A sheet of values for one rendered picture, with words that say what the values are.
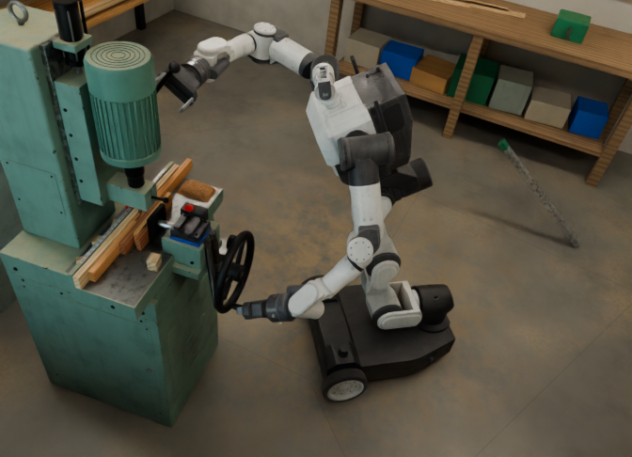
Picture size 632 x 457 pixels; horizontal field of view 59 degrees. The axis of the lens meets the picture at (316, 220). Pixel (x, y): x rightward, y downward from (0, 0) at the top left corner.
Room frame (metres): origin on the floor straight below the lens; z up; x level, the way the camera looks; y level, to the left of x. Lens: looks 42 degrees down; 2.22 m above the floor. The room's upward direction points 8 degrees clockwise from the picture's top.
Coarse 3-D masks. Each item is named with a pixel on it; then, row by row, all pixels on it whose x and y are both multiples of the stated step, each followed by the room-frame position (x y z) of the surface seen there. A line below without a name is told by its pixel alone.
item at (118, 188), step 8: (120, 176) 1.34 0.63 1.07; (112, 184) 1.30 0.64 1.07; (120, 184) 1.30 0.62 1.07; (144, 184) 1.32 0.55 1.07; (152, 184) 1.32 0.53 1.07; (112, 192) 1.29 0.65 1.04; (120, 192) 1.29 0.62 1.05; (128, 192) 1.28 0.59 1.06; (136, 192) 1.28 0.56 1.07; (144, 192) 1.28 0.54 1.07; (152, 192) 1.31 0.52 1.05; (120, 200) 1.29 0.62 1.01; (128, 200) 1.28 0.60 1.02; (136, 200) 1.28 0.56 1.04; (144, 200) 1.27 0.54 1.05; (152, 200) 1.31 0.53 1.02; (136, 208) 1.28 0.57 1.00; (144, 208) 1.27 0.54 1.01
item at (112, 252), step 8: (184, 168) 1.59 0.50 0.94; (176, 176) 1.54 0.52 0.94; (184, 176) 1.59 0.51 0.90; (168, 184) 1.48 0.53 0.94; (176, 184) 1.52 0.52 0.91; (160, 192) 1.44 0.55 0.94; (136, 216) 1.30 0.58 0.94; (120, 240) 1.19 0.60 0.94; (112, 248) 1.15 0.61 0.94; (104, 256) 1.11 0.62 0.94; (112, 256) 1.13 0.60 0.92; (96, 264) 1.07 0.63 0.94; (104, 264) 1.09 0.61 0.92; (88, 272) 1.04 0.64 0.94; (96, 272) 1.05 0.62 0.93; (96, 280) 1.05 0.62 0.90
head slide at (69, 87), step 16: (64, 80) 1.29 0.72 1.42; (80, 80) 1.30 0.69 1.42; (64, 96) 1.27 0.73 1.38; (80, 96) 1.26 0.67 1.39; (64, 112) 1.28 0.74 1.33; (80, 112) 1.27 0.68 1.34; (80, 128) 1.27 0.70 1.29; (80, 144) 1.27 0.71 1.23; (96, 144) 1.29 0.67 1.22; (80, 160) 1.27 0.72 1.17; (96, 160) 1.27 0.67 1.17; (80, 176) 1.28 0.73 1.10; (96, 176) 1.26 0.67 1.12; (112, 176) 1.33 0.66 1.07; (80, 192) 1.28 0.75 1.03; (96, 192) 1.27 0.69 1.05
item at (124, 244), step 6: (156, 204) 1.37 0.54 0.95; (150, 210) 1.34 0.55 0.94; (144, 216) 1.30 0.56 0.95; (138, 222) 1.27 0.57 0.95; (132, 228) 1.24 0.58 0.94; (126, 234) 1.21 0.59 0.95; (132, 234) 1.21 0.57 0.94; (126, 240) 1.19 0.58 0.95; (132, 240) 1.20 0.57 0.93; (120, 246) 1.17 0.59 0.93; (126, 246) 1.17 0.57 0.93; (132, 246) 1.20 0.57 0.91; (120, 252) 1.17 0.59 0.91; (126, 252) 1.17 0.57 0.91
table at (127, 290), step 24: (216, 192) 1.53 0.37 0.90; (168, 216) 1.36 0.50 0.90; (120, 264) 1.12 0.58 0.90; (144, 264) 1.14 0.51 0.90; (168, 264) 1.16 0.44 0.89; (72, 288) 1.01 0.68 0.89; (96, 288) 1.02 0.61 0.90; (120, 288) 1.03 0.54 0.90; (144, 288) 1.05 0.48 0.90; (120, 312) 0.98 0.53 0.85
